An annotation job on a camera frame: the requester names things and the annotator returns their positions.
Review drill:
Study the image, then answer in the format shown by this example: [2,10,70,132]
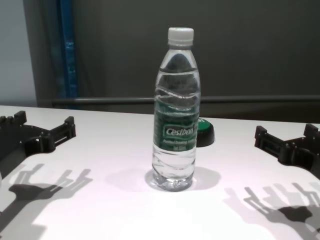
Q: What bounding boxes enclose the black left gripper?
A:
[0,110,77,164]

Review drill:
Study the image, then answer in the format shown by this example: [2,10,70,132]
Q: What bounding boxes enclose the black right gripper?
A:
[254,123,320,180]

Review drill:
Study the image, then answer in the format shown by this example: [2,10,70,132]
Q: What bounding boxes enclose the clear Cestbon water bottle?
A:
[151,26,200,193]

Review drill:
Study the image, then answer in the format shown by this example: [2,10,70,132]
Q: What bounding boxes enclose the blue vertical post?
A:
[56,0,79,110]

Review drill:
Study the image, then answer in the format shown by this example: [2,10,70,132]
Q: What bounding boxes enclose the grey horizontal rail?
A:
[51,96,320,106]

